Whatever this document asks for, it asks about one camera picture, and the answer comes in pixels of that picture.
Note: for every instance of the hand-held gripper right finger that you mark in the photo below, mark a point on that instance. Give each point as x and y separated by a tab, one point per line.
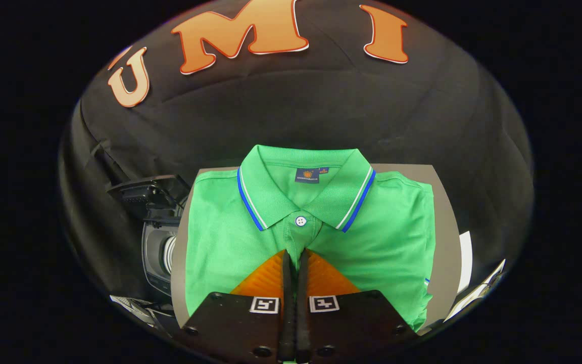
303	323

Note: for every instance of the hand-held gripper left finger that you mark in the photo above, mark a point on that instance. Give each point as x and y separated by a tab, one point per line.
288	323

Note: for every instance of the green polo shirt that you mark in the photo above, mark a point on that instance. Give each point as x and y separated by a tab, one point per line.
372	242

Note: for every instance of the black washing machine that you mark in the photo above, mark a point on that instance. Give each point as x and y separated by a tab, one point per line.
157	247

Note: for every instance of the white box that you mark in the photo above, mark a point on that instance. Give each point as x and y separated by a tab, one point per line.
466	263

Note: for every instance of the white flat board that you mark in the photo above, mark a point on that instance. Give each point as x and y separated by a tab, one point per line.
478	293

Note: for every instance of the black backdrop cloth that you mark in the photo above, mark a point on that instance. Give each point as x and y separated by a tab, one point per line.
321	111

